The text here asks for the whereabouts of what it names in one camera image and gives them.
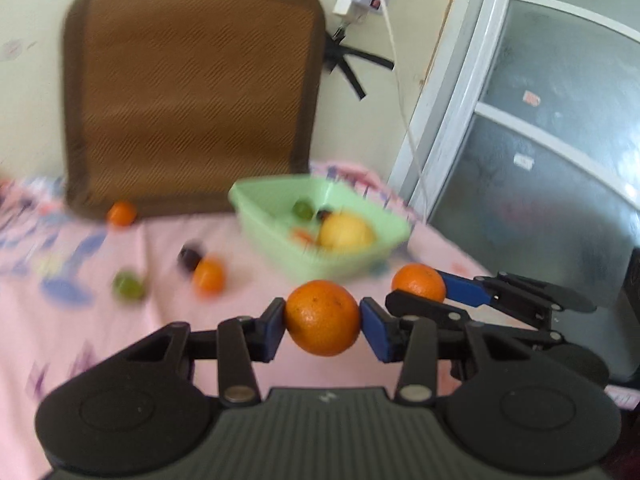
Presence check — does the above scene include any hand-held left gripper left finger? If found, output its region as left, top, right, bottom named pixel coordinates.
left=121, top=298, right=287, bottom=406

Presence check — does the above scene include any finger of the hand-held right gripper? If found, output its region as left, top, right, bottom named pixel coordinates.
left=437, top=270, right=598, bottom=329
left=386, top=290, right=567, bottom=349

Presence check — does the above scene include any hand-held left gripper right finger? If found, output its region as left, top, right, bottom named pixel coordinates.
left=360, top=297, right=540, bottom=405

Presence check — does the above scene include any large mandarin orange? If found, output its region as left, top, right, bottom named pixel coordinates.
left=284, top=280, right=362, bottom=358

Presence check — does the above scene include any green rectangular bowl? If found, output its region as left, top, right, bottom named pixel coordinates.
left=228, top=175, right=414, bottom=284

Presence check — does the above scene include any yellow lemon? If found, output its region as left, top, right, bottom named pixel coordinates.
left=318, top=212, right=376, bottom=254

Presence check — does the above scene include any frosted glass pane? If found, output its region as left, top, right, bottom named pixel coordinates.
left=425, top=0, right=640, bottom=378

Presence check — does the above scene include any green round fruit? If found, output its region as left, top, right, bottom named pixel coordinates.
left=112, top=270, right=146, bottom=301

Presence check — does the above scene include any brown woven seat cushion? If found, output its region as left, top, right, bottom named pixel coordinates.
left=61, top=0, right=327, bottom=221

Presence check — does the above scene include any white cable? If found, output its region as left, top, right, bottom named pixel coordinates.
left=378, top=0, right=432, bottom=223

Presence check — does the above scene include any white window frame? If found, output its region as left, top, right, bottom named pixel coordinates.
left=386, top=0, right=640, bottom=221

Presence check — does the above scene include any black cushion tie strap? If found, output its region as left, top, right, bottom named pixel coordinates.
left=322, top=30, right=396, bottom=101

